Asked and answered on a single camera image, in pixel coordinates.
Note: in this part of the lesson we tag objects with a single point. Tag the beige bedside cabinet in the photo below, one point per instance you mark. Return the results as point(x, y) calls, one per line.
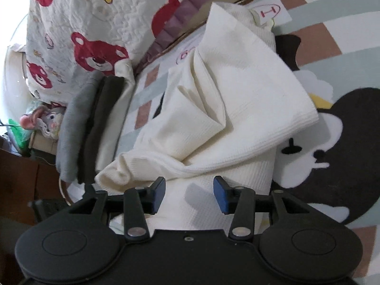
point(41, 144)

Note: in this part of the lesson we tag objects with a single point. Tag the cream folded garment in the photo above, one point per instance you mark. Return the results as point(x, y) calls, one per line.
point(121, 115)

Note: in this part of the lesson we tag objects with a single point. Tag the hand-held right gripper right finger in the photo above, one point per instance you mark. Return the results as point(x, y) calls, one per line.
point(222, 196)

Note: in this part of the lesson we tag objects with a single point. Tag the green plastic bag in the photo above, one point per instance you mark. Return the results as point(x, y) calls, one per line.
point(16, 132)

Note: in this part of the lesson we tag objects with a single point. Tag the grey folded garment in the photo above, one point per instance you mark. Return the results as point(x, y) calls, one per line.
point(74, 124)

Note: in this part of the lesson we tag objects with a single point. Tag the dark brown folded garment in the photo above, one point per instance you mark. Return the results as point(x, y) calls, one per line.
point(101, 118)

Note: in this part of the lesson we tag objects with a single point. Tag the cream garment with green trim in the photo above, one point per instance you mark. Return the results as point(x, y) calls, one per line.
point(231, 109)

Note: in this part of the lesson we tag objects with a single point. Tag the grey plush rabbit toy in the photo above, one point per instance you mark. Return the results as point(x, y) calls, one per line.
point(49, 121)

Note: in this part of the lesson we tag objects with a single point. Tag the white bear print quilt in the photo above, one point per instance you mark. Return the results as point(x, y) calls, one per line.
point(89, 14)

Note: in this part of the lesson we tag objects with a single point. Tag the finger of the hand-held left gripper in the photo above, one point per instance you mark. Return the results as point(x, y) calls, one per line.
point(47, 210)

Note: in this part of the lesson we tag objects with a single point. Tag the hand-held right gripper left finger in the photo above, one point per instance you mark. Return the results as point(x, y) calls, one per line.
point(158, 194)

